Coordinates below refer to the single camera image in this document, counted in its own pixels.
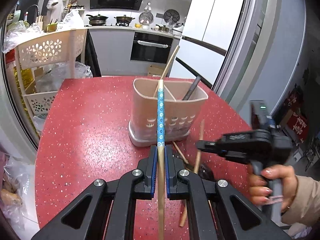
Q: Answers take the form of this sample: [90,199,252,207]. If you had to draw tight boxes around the dark plastic spoon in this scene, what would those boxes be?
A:
[182,76,201,100]

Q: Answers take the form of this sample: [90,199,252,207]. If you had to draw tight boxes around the blue patterned bamboo chopstick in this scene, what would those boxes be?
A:
[157,79,165,239]

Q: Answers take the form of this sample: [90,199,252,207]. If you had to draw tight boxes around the plain bamboo chopstick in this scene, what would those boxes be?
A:
[152,44,181,98]

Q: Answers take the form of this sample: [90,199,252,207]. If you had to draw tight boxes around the beige jacket sleeve forearm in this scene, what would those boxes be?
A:
[281,176,320,226]

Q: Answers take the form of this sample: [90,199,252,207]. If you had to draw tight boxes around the person's right hand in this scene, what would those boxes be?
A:
[248,165,298,212]

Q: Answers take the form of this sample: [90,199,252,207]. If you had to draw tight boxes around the beige utensil holder caddy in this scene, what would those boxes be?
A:
[129,77,208,147]

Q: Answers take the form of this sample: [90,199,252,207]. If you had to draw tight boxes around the cardboard box on floor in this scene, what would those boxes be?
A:
[147,65,165,77]

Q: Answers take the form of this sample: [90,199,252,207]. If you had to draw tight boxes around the white refrigerator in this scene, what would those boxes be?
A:
[169,0,244,85]

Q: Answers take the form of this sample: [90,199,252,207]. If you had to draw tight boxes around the black built-in oven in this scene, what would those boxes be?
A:
[130,32,173,63]

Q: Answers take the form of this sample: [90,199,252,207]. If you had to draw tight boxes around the beige flower-pattern storage rack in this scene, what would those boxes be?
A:
[14,28,87,117]

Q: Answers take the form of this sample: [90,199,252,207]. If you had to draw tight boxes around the clear plastic bag on rack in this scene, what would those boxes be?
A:
[2,21,44,54]

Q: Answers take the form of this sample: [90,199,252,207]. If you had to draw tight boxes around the black wok on stove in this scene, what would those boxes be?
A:
[86,14,108,26]

